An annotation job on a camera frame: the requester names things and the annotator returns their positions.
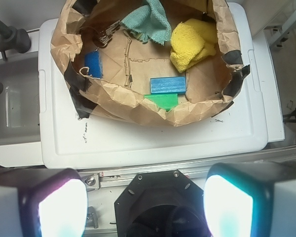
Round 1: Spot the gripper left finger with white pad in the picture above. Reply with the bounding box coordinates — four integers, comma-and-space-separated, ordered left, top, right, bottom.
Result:
0, 168, 88, 237

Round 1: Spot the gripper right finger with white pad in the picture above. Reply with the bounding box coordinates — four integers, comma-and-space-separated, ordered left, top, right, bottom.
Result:
203, 162, 296, 237

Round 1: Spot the light blue rectangular block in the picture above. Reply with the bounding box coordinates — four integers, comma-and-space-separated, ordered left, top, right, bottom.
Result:
150, 77, 186, 94

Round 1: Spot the green rectangular block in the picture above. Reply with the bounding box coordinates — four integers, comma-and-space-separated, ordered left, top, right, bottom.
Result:
144, 93, 178, 111

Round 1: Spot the white sink basin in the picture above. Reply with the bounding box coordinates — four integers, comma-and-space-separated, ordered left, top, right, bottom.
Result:
0, 52, 40, 146

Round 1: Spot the dark blue sponge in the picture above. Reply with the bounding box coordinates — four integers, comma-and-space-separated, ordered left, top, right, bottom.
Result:
84, 51, 103, 79

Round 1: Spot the brown paper bag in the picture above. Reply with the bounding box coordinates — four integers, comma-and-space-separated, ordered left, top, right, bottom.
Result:
51, 0, 250, 127

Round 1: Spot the yellow cloth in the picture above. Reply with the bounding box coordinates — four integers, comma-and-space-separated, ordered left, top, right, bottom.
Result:
170, 18, 218, 73

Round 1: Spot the teal cloth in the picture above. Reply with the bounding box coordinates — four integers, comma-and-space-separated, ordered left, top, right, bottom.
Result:
121, 0, 172, 45

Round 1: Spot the aluminium frame rail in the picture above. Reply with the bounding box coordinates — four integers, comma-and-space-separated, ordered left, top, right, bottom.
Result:
78, 145, 296, 191

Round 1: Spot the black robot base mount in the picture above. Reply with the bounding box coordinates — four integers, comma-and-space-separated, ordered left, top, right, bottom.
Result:
114, 170, 211, 237

